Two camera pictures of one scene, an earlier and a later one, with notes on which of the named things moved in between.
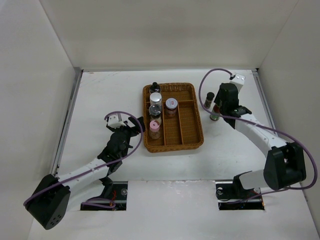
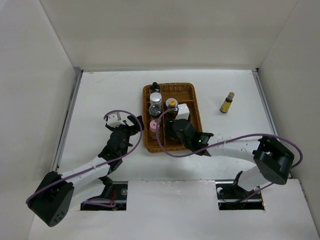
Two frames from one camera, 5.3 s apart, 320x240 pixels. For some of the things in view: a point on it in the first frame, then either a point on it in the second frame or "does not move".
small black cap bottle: (154, 88) does not move
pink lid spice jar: (154, 131) does not move
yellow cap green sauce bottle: (216, 108) -> (171, 103)
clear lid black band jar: (155, 111) does not move
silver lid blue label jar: (155, 98) does not move
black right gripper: (217, 98) -> (170, 126)
